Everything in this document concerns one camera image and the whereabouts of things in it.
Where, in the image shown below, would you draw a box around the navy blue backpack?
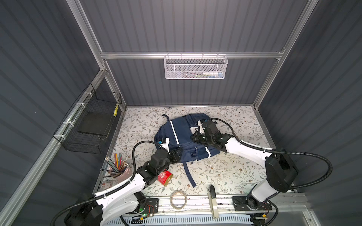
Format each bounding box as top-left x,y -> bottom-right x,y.
154,113 -> 220,187

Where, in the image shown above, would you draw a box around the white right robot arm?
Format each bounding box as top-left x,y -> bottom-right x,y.
190,118 -> 333,211

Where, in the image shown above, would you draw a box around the black wire mesh basket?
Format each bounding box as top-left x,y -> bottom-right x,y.
53,87 -> 122,154

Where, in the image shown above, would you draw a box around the markers in white basket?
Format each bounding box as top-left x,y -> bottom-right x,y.
181,71 -> 224,79

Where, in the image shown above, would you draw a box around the black beige box cutter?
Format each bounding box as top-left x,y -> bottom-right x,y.
208,185 -> 219,218

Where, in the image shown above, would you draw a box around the yellow tag on black basket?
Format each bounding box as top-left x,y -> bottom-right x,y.
113,104 -> 119,117

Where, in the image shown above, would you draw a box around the floral table mat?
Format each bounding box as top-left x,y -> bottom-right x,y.
113,105 -> 274,196

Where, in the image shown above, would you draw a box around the colored pencils in cup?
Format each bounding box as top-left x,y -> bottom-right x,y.
101,153 -> 133,183

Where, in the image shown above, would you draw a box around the clear tape roll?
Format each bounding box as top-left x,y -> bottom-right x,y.
170,190 -> 188,211

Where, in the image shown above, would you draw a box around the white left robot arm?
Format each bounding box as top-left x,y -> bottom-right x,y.
50,142 -> 183,226

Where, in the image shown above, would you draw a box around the red gold tin box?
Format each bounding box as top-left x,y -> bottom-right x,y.
157,170 -> 173,186

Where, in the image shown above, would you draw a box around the white wire mesh basket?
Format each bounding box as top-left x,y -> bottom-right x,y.
163,53 -> 228,80

